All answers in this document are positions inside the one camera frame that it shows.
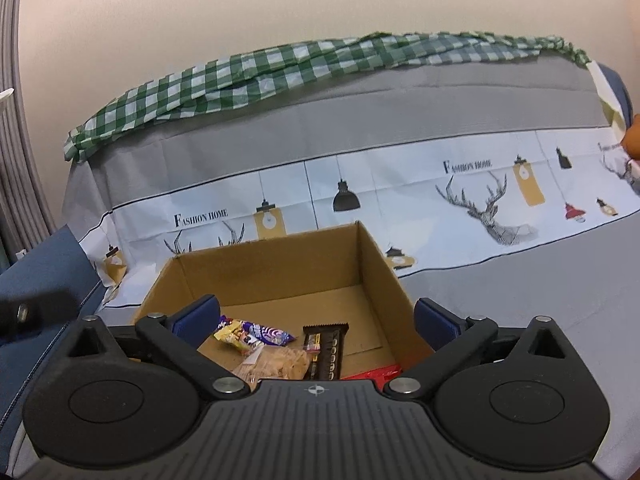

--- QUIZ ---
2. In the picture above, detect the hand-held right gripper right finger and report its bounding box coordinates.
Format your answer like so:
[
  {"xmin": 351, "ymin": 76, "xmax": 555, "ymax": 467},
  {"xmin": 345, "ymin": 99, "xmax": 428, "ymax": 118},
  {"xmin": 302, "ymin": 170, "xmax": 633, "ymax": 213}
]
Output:
[{"xmin": 382, "ymin": 297, "xmax": 576, "ymax": 401}]

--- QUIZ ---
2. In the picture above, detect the green checkered cloth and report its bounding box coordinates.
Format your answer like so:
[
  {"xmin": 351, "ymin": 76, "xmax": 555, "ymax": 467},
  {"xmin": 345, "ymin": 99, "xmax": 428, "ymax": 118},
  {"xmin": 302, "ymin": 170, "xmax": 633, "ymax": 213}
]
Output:
[{"xmin": 62, "ymin": 31, "xmax": 591, "ymax": 163}]

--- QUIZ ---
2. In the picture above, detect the clear granola snack packet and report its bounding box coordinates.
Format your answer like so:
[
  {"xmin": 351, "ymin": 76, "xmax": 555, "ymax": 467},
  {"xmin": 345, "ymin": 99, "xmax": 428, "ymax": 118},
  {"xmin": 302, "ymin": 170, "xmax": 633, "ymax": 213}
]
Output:
[{"xmin": 231, "ymin": 345, "xmax": 312, "ymax": 383}]

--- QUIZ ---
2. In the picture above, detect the orange cushion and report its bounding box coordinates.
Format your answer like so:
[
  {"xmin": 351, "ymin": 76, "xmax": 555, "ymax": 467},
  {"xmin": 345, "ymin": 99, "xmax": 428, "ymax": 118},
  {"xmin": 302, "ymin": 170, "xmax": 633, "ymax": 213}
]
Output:
[{"xmin": 621, "ymin": 114, "xmax": 640, "ymax": 162}]

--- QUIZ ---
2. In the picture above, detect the purple snack packet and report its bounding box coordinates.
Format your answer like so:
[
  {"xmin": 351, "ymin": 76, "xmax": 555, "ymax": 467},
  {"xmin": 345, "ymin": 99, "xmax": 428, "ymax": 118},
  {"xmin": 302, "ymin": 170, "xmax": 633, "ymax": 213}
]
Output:
[{"xmin": 220, "ymin": 316, "xmax": 297, "ymax": 348}]

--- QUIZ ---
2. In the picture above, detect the cardboard box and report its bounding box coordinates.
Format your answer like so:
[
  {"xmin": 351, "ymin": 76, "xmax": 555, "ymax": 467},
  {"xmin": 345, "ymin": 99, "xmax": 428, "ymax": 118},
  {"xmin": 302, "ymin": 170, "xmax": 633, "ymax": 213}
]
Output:
[{"xmin": 132, "ymin": 221, "xmax": 435, "ymax": 381}]

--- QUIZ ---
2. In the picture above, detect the dark brown cracker packet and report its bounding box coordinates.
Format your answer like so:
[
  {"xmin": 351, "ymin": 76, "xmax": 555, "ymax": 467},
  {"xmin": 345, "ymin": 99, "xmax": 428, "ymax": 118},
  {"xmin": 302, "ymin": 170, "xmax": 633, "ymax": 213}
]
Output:
[{"xmin": 302, "ymin": 323, "xmax": 349, "ymax": 381}]

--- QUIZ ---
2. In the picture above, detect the yellow snack bar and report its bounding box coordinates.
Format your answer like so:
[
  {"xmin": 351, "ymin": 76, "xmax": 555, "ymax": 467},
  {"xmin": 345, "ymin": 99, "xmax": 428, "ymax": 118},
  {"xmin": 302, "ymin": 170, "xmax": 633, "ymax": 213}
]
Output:
[{"xmin": 214, "ymin": 321, "xmax": 253, "ymax": 352}]

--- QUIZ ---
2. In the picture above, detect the red sausage packet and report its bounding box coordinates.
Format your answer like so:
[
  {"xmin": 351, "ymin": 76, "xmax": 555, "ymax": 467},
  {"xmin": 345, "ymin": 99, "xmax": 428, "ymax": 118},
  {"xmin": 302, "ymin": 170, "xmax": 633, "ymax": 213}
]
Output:
[{"xmin": 345, "ymin": 364, "xmax": 403, "ymax": 380}]

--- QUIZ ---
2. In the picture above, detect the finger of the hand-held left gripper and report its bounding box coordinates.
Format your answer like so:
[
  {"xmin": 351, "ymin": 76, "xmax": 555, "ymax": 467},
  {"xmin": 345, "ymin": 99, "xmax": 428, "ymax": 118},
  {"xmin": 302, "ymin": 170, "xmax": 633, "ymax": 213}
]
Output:
[{"xmin": 0, "ymin": 290, "xmax": 81, "ymax": 346}]

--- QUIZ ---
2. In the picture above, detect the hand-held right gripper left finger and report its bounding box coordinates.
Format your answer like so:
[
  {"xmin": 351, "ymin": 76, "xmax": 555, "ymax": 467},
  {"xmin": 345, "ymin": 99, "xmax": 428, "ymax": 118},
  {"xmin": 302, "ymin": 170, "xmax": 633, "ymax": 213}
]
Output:
[{"xmin": 62, "ymin": 295, "xmax": 251, "ymax": 401}]

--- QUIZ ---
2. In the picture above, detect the grey pleated curtain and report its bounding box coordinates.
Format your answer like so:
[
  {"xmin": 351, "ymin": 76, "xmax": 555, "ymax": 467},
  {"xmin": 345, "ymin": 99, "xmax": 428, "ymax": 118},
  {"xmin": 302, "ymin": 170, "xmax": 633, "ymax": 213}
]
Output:
[{"xmin": 0, "ymin": 0, "xmax": 57, "ymax": 266}]

